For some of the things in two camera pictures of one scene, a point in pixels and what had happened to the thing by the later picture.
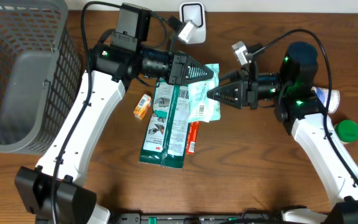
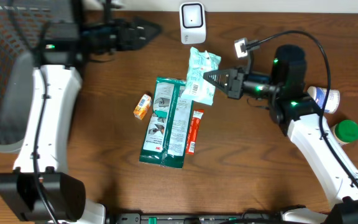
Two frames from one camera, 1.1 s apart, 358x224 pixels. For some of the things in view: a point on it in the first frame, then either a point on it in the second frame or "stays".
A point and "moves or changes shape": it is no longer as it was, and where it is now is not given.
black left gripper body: [176, 66] to [125, 45]
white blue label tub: [322, 94] stays
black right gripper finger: [231, 94] to [220, 78]
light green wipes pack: [200, 107] moves or changes shape
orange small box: [142, 107] stays
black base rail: [198, 218] stays
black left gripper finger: [197, 71] to [145, 31]
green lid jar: [347, 131] stays
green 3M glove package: [166, 132] stays
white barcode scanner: [194, 11] stays
